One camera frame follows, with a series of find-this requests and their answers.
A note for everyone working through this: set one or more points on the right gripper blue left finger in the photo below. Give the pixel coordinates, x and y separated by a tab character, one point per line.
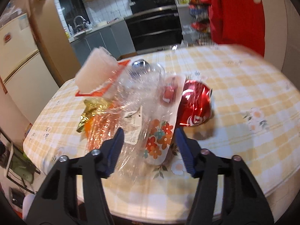
56	200

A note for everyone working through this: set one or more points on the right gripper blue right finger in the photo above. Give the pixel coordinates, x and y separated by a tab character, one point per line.
243	200

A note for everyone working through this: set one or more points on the gold foil wrapper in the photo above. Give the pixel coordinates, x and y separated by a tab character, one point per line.
93	107

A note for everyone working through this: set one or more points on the crushed red soda can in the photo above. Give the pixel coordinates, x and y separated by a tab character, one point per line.
195	107

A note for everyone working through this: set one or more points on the red white snack box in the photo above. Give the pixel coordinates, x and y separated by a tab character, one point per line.
102	89

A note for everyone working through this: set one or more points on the clear crushed plastic bottle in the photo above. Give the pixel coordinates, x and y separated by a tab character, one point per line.
136	95

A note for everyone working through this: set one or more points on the white foam fruit net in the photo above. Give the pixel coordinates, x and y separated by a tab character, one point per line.
98	68

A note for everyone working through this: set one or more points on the crushed blue soda can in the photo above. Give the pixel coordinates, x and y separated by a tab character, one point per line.
140	65

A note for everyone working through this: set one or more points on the orange snack packet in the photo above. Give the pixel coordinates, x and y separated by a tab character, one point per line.
101	127

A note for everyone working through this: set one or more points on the yellow plaid tablecloth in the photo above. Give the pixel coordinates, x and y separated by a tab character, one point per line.
256	116

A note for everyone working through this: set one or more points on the cream white refrigerator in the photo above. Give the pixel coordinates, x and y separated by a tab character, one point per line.
23	70

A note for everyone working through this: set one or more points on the red fridge magnet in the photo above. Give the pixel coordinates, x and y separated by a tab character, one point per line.
7	38

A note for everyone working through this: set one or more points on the grey lower kitchen cabinets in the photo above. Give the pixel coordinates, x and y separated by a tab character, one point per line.
114	37

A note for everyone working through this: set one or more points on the chrome kitchen faucet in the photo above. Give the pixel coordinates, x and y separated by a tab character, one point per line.
80	23

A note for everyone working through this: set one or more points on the red hanging apron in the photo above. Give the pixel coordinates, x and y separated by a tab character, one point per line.
240	22

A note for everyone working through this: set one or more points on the black built-in oven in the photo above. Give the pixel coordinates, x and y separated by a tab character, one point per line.
155	28

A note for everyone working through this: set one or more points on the wooden door frame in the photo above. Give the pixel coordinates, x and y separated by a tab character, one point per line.
52	41

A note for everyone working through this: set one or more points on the wire snack storage rack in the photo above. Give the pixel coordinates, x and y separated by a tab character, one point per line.
195	25

